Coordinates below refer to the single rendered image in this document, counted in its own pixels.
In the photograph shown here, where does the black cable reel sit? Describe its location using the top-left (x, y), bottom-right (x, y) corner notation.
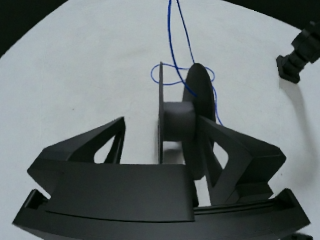
top-left (158, 61), bottom-right (216, 181)

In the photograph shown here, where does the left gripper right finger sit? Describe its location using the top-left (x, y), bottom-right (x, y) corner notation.
top-left (196, 116), bottom-right (287, 205)

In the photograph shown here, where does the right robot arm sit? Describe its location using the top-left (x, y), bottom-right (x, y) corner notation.
top-left (277, 21), bottom-right (320, 83)

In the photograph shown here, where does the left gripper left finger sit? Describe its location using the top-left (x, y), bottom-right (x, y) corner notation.
top-left (36, 116), bottom-right (126, 164)

